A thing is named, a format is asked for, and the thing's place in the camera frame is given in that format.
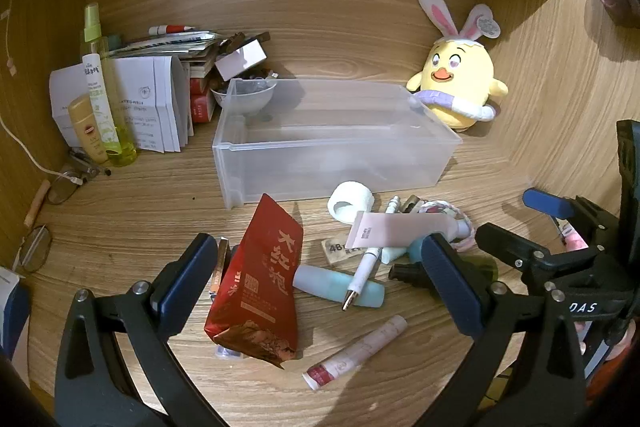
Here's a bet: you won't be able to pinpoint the tan sunscreen bottle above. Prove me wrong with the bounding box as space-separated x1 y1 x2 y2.
67 96 111 165

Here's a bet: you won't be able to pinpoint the white tape roll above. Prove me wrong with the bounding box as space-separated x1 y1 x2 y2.
327 181 375 224

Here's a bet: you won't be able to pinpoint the dark green glass bottle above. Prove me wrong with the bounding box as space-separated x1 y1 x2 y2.
389 256 499 295

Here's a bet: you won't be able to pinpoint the pale pink cream tube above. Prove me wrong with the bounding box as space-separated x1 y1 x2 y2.
346 210 463 250

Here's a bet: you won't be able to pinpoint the small white cardboard box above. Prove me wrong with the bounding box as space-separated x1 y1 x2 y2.
214 38 268 83

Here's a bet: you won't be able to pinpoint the blue white carton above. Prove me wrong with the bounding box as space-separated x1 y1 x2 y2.
0 267 31 358

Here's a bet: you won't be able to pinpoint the yellow chick plush toy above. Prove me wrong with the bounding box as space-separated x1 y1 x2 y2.
405 0 509 131

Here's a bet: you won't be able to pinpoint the white folded papers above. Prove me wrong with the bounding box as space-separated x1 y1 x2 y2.
49 54 191 154

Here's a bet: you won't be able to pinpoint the white eraser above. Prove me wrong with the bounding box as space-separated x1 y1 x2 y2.
321 237 363 267

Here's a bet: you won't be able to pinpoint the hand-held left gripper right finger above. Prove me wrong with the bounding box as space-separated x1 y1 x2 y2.
420 232 587 427

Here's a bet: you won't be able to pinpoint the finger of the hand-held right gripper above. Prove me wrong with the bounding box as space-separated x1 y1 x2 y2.
522 188 622 249
475 222 557 284

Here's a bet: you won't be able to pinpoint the white lip balm red label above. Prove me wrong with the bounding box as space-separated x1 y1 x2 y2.
302 314 408 392

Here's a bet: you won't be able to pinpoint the round wire eyeglasses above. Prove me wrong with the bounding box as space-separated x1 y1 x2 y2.
20 224 53 273

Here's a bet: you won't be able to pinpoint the white bowl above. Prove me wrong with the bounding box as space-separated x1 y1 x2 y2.
210 80 277 117

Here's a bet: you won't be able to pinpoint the white cable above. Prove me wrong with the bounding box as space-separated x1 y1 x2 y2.
0 112 83 184

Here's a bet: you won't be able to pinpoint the pink hair clip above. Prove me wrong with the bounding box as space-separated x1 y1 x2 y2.
559 219 589 251

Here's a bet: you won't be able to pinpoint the person's right hand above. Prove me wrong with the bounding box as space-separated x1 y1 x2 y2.
574 321 633 360

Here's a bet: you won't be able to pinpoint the pile of small trinkets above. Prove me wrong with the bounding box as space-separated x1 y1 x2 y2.
215 67 281 94

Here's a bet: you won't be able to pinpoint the person's right forearm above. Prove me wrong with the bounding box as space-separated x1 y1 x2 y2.
582 349 640 418

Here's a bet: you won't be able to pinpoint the clear plastic drawer box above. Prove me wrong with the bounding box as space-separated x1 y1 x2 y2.
211 78 463 209

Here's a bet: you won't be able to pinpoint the yellow-green spray bottle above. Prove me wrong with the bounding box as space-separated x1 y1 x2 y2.
80 3 137 168

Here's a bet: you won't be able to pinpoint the white pen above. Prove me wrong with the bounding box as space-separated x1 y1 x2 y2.
341 246 383 312

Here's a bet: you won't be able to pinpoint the stack of books and papers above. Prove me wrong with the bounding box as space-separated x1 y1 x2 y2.
107 28 226 75

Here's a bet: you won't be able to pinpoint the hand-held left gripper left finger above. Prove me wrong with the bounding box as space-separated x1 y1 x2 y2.
54 232 231 427

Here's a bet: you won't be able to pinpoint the light teal bottle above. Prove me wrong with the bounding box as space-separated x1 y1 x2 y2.
292 264 386 308

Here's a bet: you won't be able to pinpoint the red tea packet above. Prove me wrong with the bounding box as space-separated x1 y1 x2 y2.
205 193 304 370

